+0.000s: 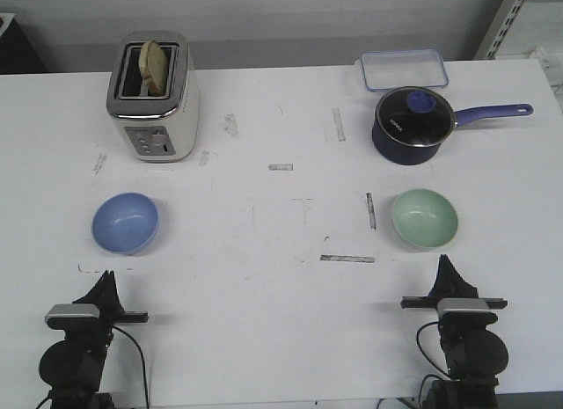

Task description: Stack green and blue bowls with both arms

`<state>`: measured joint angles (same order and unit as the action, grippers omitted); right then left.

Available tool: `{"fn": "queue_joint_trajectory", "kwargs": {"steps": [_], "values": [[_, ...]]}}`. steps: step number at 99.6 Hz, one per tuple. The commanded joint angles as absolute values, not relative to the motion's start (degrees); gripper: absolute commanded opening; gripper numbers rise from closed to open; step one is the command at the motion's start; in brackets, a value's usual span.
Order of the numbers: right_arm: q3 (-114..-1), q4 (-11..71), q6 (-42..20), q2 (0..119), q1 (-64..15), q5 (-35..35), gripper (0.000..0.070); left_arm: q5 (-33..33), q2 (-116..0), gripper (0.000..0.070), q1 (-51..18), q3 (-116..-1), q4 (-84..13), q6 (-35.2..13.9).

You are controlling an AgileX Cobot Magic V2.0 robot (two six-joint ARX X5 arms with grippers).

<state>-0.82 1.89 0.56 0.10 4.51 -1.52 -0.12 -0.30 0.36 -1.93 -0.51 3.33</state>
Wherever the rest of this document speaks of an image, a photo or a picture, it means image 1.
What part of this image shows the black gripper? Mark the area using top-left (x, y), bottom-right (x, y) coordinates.
top-left (72, 270), bottom-right (148, 334)
top-left (401, 255), bottom-right (507, 310)

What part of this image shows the green bowl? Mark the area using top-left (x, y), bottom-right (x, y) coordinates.
top-left (391, 188), bottom-right (459, 249)

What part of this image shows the blue bowl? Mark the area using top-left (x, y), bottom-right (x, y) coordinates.
top-left (91, 192), bottom-right (160, 255)

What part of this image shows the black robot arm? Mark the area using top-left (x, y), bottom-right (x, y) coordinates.
top-left (39, 271), bottom-right (149, 408)
top-left (400, 254), bottom-right (508, 408)

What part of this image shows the glass pot lid blue knob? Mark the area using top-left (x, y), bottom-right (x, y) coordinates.
top-left (376, 86), bottom-right (455, 148)

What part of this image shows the cream and chrome toaster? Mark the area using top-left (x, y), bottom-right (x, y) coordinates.
top-left (106, 31), bottom-right (200, 163)

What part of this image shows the clear plastic food container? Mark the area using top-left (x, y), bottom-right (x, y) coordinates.
top-left (356, 48), bottom-right (449, 92)

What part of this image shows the slice of toast bread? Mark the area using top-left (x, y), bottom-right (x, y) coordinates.
top-left (138, 40), bottom-right (169, 97)

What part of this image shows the grey metal shelf upright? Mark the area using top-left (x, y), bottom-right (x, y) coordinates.
top-left (473, 0), bottom-right (541, 60)

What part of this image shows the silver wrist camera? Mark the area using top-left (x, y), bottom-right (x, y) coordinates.
top-left (436, 297), bottom-right (498, 325)
top-left (45, 303), bottom-right (100, 330)

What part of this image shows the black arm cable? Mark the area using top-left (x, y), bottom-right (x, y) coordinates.
top-left (109, 325), bottom-right (153, 409)
top-left (415, 321), bottom-right (450, 379)

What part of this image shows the blue saucepan with handle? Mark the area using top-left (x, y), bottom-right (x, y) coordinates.
top-left (371, 104), bottom-right (534, 165)

